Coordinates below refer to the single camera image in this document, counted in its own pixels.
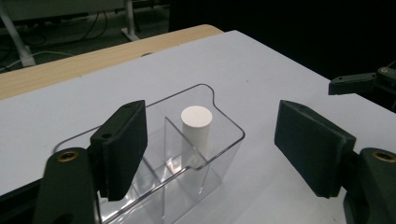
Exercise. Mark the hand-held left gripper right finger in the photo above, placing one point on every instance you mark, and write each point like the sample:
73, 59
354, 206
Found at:
311, 149

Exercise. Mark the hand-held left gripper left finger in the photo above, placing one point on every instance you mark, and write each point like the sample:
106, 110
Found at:
121, 149

